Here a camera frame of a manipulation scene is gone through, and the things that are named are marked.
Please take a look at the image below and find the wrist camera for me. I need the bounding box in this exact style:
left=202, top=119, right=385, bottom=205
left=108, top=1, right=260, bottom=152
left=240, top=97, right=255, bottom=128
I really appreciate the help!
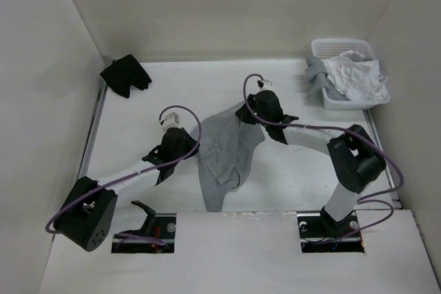
left=257, top=80, right=274, bottom=91
left=159, top=112, right=179, bottom=132

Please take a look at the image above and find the folded black tank top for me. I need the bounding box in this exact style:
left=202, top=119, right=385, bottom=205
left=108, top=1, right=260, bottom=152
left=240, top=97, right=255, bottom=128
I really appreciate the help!
left=100, top=54, right=152, bottom=98

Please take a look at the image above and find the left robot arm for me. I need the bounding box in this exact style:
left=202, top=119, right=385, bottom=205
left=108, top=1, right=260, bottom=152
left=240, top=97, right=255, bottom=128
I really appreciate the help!
left=49, top=127, right=201, bottom=252

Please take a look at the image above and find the purple cable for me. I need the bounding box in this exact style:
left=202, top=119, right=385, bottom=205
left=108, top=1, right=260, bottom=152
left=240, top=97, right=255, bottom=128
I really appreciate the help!
left=45, top=106, right=203, bottom=246
left=243, top=73, right=404, bottom=243

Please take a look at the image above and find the white tank top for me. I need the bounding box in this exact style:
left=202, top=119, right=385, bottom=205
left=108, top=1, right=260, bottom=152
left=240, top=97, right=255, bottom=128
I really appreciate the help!
left=322, top=51, right=388, bottom=102

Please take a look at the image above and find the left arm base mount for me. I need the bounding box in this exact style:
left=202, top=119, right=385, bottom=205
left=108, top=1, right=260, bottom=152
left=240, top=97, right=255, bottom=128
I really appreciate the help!
left=111, top=200, right=177, bottom=254

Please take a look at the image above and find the grey tank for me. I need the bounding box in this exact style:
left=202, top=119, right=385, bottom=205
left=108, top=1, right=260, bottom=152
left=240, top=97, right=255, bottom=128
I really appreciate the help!
left=196, top=103, right=265, bottom=212
left=305, top=55, right=346, bottom=101

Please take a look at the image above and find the white plastic basket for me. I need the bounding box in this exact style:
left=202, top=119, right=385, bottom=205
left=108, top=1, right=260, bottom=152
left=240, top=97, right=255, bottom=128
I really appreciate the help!
left=310, top=38, right=391, bottom=110

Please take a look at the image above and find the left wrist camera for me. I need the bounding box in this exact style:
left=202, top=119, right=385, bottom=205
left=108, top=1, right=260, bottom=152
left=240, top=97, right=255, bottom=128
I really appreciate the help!
left=159, top=112, right=179, bottom=132

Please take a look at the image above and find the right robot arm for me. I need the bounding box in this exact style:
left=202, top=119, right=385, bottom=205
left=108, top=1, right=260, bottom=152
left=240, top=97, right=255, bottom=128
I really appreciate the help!
left=236, top=90, right=386, bottom=236

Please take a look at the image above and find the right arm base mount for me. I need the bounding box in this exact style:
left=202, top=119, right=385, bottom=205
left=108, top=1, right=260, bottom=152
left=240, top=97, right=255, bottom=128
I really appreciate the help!
left=297, top=212, right=365, bottom=253

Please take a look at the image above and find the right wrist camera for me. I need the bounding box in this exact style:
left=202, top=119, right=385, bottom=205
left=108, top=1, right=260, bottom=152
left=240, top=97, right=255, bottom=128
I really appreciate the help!
left=257, top=80, right=274, bottom=91

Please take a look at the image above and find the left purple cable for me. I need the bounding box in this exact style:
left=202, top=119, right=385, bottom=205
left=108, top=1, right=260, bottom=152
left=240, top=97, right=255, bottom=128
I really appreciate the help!
left=45, top=106, right=203, bottom=246

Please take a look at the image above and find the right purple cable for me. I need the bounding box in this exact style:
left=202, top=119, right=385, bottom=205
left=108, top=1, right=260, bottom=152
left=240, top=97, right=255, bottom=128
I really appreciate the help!
left=243, top=73, right=404, bottom=243

